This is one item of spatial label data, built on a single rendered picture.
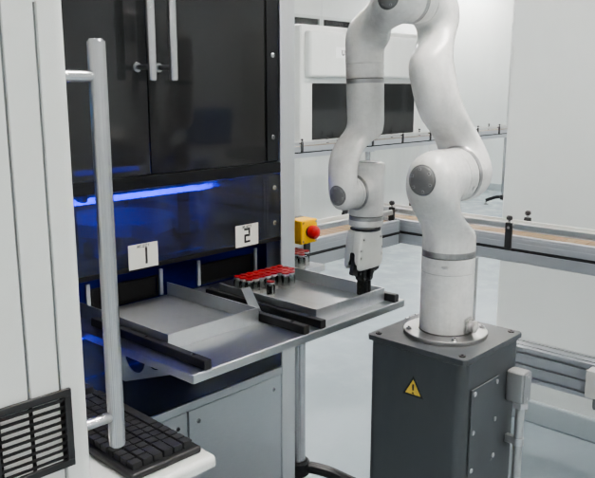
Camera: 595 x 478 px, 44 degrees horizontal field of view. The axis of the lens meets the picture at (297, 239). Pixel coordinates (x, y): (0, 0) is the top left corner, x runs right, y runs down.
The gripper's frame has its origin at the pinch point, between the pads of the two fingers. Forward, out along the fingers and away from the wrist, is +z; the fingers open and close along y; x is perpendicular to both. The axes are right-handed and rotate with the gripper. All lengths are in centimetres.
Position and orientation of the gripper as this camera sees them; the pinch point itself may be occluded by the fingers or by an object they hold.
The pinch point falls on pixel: (363, 287)
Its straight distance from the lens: 185.7
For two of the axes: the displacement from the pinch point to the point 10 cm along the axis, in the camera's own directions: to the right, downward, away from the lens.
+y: -6.8, 1.5, -7.2
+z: -0.1, 9.8, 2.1
